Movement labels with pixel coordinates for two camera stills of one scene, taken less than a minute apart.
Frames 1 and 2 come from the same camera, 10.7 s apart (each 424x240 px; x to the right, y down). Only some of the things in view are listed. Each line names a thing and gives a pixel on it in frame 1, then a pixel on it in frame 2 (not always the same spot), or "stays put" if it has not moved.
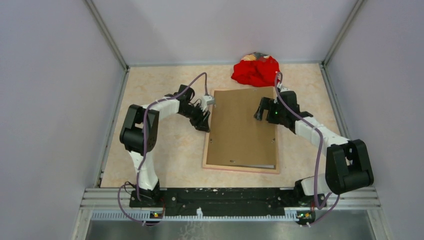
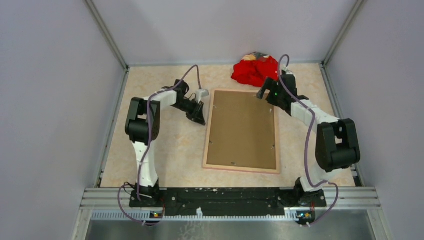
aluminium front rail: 114,204 stays put
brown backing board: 236,137 stays put
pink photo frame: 237,141 stays put
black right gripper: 266,103 -> 269,84
